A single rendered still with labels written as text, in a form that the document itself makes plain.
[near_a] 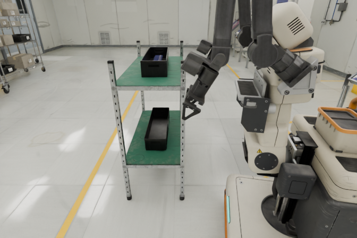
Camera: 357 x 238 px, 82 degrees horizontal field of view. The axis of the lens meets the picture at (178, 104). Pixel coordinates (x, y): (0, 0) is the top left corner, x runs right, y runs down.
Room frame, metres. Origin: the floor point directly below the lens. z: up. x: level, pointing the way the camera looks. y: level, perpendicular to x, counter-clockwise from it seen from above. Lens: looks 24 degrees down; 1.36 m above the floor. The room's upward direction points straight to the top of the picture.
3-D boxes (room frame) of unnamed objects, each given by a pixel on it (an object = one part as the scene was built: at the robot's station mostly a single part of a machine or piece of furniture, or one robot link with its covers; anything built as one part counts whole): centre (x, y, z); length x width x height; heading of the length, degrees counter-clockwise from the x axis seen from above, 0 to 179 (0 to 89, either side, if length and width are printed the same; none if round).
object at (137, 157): (1.61, 0.18, 0.55); 0.91 x 0.46 x 1.10; 0
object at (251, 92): (0.87, -0.35, 0.99); 0.28 x 0.16 x 0.22; 170
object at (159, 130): (1.61, 0.18, 0.41); 0.57 x 0.17 x 0.11; 0
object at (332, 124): (0.80, -0.75, 0.87); 0.23 x 0.15 x 0.11; 170
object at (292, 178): (0.79, -0.46, 0.68); 0.28 x 0.27 x 0.25; 170
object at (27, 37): (4.72, 3.52, 0.82); 0.40 x 0.30 x 0.14; 6
